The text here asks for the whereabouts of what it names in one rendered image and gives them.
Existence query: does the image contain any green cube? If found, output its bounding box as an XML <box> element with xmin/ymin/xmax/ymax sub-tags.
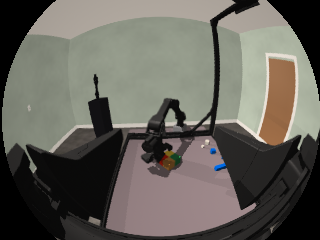
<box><xmin>169</xmin><ymin>153</ymin><xmax>181</xmax><ymax>166</ymax></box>

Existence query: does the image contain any blue rectangular bar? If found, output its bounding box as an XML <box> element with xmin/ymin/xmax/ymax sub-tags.
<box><xmin>214</xmin><ymin>163</ymin><xmax>226</xmax><ymax>171</ymax></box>

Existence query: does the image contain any wooden cube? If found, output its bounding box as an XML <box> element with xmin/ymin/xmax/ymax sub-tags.
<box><xmin>163</xmin><ymin>157</ymin><xmax>175</xmax><ymax>171</ymax></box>

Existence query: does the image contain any yellow cube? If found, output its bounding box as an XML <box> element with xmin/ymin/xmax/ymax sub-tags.
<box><xmin>164</xmin><ymin>151</ymin><xmax>174</xmax><ymax>156</ymax></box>

